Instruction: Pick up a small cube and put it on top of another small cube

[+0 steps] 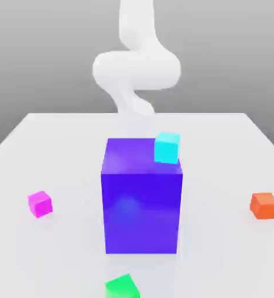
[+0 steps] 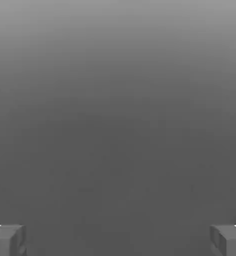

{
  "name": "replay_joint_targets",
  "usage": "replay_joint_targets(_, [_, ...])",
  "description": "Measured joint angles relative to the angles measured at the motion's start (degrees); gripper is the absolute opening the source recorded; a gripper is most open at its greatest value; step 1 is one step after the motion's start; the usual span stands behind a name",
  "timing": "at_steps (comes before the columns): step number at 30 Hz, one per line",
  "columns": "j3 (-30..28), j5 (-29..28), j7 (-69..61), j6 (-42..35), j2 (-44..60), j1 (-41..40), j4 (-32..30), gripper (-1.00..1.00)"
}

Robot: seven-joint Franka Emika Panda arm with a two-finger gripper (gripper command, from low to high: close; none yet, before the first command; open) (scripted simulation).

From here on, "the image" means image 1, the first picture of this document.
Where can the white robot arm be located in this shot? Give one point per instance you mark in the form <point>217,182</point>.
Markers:
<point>136,69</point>

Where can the small cyan cube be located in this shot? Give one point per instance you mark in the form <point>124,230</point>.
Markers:
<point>166,150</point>

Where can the small magenta cube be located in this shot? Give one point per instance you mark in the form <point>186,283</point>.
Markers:
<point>40,204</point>

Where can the small green cube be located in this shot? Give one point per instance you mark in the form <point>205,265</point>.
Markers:
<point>122,287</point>

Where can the small orange cube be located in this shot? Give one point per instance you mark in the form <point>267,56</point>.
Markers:
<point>264,206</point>

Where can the large purple box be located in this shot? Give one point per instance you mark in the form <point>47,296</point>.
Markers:
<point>141,209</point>

